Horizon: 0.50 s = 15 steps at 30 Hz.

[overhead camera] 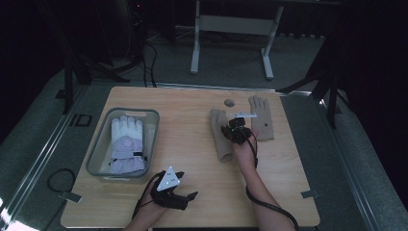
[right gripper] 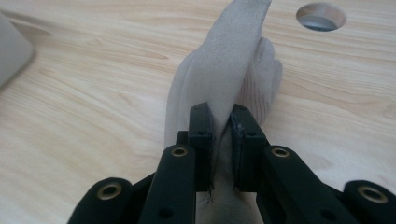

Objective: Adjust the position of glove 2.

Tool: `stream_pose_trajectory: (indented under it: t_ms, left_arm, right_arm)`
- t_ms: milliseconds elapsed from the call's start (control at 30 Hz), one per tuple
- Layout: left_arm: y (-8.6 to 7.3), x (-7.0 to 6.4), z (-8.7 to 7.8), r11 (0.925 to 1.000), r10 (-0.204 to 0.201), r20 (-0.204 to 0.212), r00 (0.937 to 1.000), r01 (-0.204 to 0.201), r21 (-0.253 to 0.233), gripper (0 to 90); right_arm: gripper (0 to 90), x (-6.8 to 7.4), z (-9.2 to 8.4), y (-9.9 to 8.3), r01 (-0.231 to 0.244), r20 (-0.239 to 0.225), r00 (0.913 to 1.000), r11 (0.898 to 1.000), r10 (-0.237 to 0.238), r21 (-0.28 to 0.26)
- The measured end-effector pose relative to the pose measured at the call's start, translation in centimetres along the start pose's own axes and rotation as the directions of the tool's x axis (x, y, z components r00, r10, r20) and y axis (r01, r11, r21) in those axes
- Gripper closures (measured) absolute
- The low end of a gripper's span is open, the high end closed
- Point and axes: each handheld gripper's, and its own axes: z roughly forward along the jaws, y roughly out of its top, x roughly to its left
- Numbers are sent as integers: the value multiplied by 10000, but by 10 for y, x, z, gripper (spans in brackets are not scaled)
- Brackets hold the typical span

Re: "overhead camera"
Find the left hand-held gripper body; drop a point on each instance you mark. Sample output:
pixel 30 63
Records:
pixel 168 189

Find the plain beige knit glove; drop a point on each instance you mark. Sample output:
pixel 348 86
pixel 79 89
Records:
pixel 220 141

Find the clear plastic bin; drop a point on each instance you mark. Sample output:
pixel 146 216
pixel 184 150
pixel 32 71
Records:
pixel 99 150

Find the white desk frame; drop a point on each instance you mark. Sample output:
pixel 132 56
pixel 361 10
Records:
pixel 235 25

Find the person's left hand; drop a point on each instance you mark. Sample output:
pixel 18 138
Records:
pixel 150 205

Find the white and purple ski glove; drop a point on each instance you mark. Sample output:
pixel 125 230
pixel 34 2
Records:
pixel 126 144

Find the person's right hand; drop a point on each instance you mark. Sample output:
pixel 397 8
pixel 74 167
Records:
pixel 245 154

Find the black tripod stand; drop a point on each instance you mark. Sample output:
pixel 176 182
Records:
pixel 330 80
pixel 77 64

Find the beige knit glove black dot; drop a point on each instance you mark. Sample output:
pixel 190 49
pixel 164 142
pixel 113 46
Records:
pixel 262 122

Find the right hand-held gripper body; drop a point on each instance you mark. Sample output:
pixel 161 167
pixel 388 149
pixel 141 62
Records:
pixel 238 131

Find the metal floor rail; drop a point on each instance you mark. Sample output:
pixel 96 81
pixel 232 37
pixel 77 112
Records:
pixel 349 166
pixel 38 163

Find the grey tape piece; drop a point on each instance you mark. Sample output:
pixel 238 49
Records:
pixel 70 196
pixel 309 194

